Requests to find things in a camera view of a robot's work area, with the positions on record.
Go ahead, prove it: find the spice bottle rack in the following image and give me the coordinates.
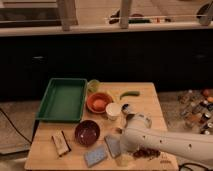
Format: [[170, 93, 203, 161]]
[[178, 89, 213, 135]]

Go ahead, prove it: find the green plastic tray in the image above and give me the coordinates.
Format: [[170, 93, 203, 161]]
[[36, 78, 87, 123]]

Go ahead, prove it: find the black floor cable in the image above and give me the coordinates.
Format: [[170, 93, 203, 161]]
[[0, 108, 33, 145]]

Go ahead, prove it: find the blue sponge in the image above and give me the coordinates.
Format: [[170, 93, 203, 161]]
[[84, 145, 108, 167]]

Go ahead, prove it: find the orange plastic bowl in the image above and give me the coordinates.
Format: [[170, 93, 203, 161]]
[[86, 92, 113, 114]]

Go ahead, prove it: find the small dark lidded jar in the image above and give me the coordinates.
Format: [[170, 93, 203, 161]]
[[121, 104, 133, 115]]

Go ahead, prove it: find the grey towel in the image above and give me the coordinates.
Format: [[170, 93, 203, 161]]
[[104, 135, 121, 158]]

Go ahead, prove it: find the green plastic cup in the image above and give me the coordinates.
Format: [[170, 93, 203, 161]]
[[87, 79, 100, 93]]

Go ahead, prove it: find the brown dried bunch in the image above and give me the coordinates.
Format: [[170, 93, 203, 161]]
[[133, 148, 161, 158]]

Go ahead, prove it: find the white cup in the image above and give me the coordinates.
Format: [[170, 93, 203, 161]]
[[106, 103, 121, 121]]

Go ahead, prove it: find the wooden block brush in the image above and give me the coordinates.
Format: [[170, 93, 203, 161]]
[[52, 131, 71, 156]]

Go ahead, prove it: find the orange fruit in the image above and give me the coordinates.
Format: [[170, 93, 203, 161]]
[[93, 99, 104, 111]]

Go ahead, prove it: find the dark purple bowl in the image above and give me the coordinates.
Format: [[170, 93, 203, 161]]
[[75, 120, 100, 147]]

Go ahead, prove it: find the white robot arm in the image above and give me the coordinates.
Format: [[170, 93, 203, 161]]
[[120, 114, 213, 167]]

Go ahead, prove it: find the green chili pepper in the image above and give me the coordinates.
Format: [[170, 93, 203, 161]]
[[120, 91, 140, 100]]

